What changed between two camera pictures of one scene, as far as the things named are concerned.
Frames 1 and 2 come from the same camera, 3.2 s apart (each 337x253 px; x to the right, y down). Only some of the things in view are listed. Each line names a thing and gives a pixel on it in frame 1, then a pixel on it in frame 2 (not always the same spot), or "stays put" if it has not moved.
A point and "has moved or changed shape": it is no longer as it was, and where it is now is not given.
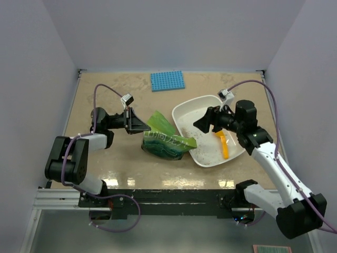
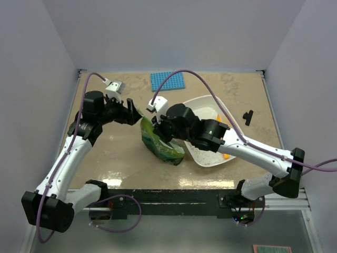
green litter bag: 159,139 has moved or changed shape
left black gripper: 132,123 → 129,115
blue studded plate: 167,81 stays put
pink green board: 270,249 stays put
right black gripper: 212,116 → 158,129
